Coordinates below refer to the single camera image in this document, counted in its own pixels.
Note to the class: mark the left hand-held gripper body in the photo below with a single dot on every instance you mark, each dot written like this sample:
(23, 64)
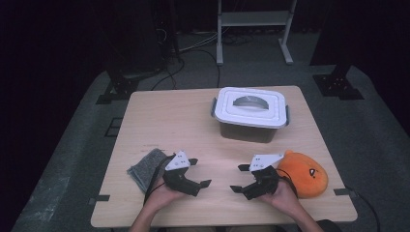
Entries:
(177, 161)

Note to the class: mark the white metal stand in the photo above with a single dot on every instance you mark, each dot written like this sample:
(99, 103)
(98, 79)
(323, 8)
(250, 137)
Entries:
(253, 17)

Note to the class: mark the clear plastic storage box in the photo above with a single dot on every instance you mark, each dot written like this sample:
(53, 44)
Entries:
(246, 132)

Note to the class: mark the black floor tape frame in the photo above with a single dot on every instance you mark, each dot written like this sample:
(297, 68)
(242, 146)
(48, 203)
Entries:
(109, 131)

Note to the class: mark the person's left hand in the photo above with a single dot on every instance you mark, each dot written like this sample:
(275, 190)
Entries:
(161, 195)

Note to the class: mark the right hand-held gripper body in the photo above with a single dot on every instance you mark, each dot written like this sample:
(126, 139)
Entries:
(261, 161)

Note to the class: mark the white container lid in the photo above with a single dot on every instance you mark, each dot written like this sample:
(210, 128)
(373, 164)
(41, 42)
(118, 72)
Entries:
(251, 116)

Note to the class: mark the black metal stand base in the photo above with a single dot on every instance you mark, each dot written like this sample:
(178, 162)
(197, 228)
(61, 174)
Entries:
(121, 87)
(338, 85)

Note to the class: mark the grey fluffy cloth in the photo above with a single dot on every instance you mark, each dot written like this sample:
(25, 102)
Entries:
(145, 167)

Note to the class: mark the person's right hand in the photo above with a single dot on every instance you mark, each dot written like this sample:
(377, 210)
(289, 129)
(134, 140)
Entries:
(283, 196)

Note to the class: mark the orange plush toy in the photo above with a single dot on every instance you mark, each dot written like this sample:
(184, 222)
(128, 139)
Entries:
(306, 177)

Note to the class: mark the black tape strip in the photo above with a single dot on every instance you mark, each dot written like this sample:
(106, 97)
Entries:
(102, 197)
(343, 192)

